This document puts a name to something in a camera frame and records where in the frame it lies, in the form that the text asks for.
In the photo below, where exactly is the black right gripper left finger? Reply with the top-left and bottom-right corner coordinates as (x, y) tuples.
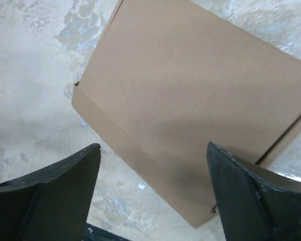
(0, 143), (101, 240)

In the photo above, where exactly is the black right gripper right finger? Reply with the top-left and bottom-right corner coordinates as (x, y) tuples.
(207, 142), (301, 240)

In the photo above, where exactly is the brown cardboard box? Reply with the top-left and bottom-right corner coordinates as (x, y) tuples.
(72, 1), (301, 228)

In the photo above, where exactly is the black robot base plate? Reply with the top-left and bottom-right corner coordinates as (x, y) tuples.
(82, 223), (130, 241)

